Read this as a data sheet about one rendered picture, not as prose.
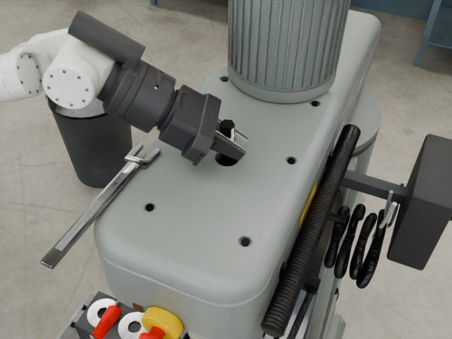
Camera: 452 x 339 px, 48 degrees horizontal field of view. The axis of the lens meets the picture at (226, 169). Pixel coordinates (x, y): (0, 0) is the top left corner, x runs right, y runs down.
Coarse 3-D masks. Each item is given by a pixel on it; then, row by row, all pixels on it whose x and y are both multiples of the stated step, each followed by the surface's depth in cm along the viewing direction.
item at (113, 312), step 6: (108, 306) 81; (114, 306) 81; (120, 306) 81; (108, 312) 80; (114, 312) 80; (120, 312) 81; (102, 318) 79; (108, 318) 79; (114, 318) 80; (102, 324) 78; (108, 324) 79; (96, 330) 78; (102, 330) 78; (108, 330) 79; (96, 336) 77; (102, 336) 78
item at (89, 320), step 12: (96, 300) 146; (108, 300) 144; (84, 312) 143; (96, 312) 142; (132, 312) 143; (84, 324) 141; (96, 324) 139; (120, 324) 139; (132, 324) 141; (84, 336) 143; (108, 336) 138; (120, 336) 137; (132, 336) 137
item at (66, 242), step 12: (132, 156) 77; (156, 156) 78; (132, 168) 76; (144, 168) 76; (120, 180) 74; (108, 192) 72; (96, 204) 71; (84, 216) 69; (96, 216) 70; (72, 228) 68; (84, 228) 68; (60, 240) 66; (72, 240) 66; (48, 252) 65; (60, 252) 65; (48, 264) 64
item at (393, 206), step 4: (400, 184) 114; (392, 192) 105; (388, 196) 107; (388, 200) 108; (388, 204) 109; (392, 204) 103; (396, 204) 103; (388, 208) 110; (392, 208) 104; (396, 208) 117; (384, 212) 112; (388, 212) 106; (392, 212) 105; (396, 212) 118; (384, 216) 113; (388, 216) 107; (392, 216) 118; (384, 220) 109; (392, 220) 118; (380, 224) 111; (384, 224) 110; (388, 224) 119; (380, 228) 112; (372, 236) 119
